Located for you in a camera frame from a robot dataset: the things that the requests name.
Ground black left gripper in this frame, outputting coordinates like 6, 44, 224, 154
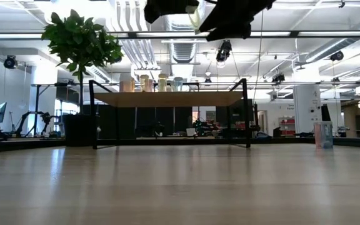
143, 0, 200, 24

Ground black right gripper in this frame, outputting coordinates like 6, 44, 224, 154
198, 0, 276, 43

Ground wide clear pill bottle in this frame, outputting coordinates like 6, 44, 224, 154
119, 72, 134, 93

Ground wooden shelf black metal legs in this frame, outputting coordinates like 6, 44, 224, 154
88, 77, 252, 150

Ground red storage shelf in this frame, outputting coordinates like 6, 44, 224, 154
278, 116, 296, 138

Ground green potted plant black pot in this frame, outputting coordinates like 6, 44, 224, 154
41, 8, 124, 148

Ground computer monitor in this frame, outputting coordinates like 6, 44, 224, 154
0, 101, 8, 124

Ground black horizontal frame bar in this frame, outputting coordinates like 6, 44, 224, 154
0, 30, 360, 39

